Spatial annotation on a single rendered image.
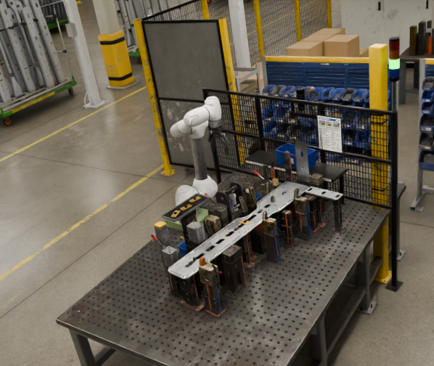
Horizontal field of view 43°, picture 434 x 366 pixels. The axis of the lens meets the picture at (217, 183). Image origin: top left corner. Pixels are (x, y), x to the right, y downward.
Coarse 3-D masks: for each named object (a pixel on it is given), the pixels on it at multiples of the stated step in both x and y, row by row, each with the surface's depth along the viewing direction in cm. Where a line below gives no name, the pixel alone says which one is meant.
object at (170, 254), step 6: (168, 246) 367; (162, 252) 364; (168, 252) 361; (174, 252) 361; (168, 258) 362; (174, 258) 363; (168, 264) 366; (168, 276) 373; (174, 276) 368; (174, 282) 371; (174, 288) 374; (180, 288) 374; (174, 294) 377; (180, 294) 375
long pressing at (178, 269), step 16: (272, 192) 426; (288, 192) 422; (272, 208) 404; (256, 224) 388; (208, 240) 378; (224, 240) 375; (192, 256) 363; (208, 256) 360; (176, 272) 350; (192, 272) 348
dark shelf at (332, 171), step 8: (256, 152) 490; (264, 152) 488; (272, 152) 485; (248, 160) 479; (256, 160) 475; (264, 160) 473; (272, 160) 471; (280, 168) 457; (312, 168) 446; (320, 168) 444; (328, 168) 442; (336, 168) 440; (344, 168) 438; (328, 176) 430; (336, 176) 428
